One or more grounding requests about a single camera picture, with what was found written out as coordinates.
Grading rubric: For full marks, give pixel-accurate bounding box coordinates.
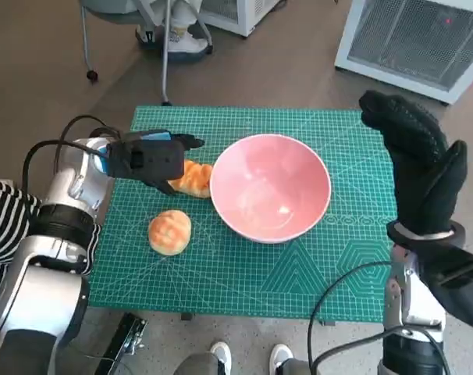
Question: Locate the small white mesh cabinet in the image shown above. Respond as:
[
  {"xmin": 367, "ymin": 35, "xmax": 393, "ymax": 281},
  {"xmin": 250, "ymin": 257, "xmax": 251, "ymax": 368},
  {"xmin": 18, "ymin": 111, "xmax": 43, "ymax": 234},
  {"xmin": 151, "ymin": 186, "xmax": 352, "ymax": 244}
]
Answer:
[{"xmin": 201, "ymin": 0, "xmax": 279, "ymax": 39}]

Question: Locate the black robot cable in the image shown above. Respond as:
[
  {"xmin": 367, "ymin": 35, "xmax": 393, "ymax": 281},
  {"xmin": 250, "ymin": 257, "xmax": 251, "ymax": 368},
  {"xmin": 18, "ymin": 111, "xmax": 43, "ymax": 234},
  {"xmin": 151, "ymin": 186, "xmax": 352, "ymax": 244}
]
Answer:
[
  {"xmin": 21, "ymin": 114, "xmax": 124, "ymax": 200},
  {"xmin": 307, "ymin": 260, "xmax": 393, "ymax": 372}
]

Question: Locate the green cutting mat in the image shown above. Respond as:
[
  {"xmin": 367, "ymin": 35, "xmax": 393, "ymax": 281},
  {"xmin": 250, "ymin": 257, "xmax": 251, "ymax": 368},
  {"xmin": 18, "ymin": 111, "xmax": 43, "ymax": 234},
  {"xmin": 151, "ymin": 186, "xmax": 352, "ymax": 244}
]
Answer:
[{"xmin": 86, "ymin": 104, "xmax": 396, "ymax": 323}]

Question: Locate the right robot hand black glove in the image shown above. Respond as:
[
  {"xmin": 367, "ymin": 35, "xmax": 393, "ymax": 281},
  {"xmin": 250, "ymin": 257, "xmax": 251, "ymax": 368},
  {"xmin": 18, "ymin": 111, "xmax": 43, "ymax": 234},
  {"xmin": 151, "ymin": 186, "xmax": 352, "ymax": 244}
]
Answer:
[{"xmin": 357, "ymin": 90, "xmax": 468, "ymax": 238}]

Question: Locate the left robot hand blue tape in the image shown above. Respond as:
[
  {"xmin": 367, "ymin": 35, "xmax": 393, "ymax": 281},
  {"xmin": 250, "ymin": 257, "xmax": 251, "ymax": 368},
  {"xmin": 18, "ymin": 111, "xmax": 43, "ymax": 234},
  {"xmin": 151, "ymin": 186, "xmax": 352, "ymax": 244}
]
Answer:
[{"xmin": 121, "ymin": 129, "xmax": 205, "ymax": 196}]

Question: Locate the long striped toy bread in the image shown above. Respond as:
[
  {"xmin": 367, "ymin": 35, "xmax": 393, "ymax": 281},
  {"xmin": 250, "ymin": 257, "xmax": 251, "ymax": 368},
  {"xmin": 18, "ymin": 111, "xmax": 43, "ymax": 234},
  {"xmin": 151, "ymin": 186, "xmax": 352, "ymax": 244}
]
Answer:
[{"xmin": 168, "ymin": 159, "xmax": 215, "ymax": 199}]

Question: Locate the round toy bread bun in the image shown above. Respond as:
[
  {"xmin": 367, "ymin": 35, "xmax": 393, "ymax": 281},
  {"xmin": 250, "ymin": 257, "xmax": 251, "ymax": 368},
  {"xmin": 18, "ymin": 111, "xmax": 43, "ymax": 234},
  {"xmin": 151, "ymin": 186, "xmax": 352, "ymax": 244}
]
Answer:
[{"xmin": 148, "ymin": 209, "xmax": 193, "ymax": 257}]

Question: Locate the grey wheeled chair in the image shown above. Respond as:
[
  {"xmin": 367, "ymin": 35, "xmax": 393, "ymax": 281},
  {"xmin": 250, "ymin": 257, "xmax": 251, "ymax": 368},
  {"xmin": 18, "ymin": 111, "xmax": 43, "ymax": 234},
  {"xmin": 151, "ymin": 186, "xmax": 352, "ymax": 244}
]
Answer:
[{"xmin": 80, "ymin": 0, "xmax": 214, "ymax": 107}]

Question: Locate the person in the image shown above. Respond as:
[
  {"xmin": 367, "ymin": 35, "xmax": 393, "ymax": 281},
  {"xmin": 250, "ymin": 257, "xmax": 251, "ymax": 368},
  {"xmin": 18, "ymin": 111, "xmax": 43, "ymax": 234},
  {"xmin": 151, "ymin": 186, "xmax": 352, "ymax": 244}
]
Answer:
[
  {"xmin": 135, "ymin": 0, "xmax": 210, "ymax": 63},
  {"xmin": 0, "ymin": 174, "xmax": 103, "ymax": 309},
  {"xmin": 173, "ymin": 341, "xmax": 314, "ymax": 375}
]

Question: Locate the black metal bracket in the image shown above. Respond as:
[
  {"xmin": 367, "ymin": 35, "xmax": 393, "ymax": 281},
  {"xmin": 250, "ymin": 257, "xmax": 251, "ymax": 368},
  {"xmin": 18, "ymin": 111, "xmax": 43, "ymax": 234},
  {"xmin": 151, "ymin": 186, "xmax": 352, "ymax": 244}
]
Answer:
[{"xmin": 94, "ymin": 312, "xmax": 148, "ymax": 375}]

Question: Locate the pink bowl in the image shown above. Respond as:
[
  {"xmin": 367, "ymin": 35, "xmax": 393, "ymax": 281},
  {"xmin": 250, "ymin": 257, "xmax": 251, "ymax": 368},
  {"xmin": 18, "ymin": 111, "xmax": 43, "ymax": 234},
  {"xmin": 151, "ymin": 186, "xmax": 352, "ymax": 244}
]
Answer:
[{"xmin": 209, "ymin": 133, "xmax": 332, "ymax": 244}]

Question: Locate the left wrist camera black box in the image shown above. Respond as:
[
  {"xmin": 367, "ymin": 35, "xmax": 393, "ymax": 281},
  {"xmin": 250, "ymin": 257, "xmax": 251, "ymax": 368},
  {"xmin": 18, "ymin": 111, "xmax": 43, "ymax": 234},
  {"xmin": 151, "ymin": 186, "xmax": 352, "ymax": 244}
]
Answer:
[{"xmin": 105, "ymin": 138, "xmax": 187, "ymax": 181}]

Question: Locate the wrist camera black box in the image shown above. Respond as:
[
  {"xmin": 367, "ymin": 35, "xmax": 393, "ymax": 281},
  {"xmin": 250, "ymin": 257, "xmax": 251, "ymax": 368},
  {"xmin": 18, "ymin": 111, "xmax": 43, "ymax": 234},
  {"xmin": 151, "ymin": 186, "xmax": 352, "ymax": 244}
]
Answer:
[
  {"xmin": 415, "ymin": 237, "xmax": 473, "ymax": 329},
  {"xmin": 105, "ymin": 138, "xmax": 187, "ymax": 181}
]

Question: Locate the large white mesh cabinet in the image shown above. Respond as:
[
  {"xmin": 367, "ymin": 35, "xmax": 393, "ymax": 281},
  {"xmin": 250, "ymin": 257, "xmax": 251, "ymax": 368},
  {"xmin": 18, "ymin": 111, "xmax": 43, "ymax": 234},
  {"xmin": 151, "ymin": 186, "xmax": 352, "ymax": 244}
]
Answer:
[{"xmin": 333, "ymin": 0, "xmax": 473, "ymax": 105}]

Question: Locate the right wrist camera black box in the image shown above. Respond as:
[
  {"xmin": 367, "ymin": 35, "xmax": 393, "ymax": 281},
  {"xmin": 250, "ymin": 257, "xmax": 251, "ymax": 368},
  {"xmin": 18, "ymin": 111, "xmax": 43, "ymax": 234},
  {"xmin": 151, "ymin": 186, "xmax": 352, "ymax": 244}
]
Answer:
[{"xmin": 415, "ymin": 237, "xmax": 473, "ymax": 329}]

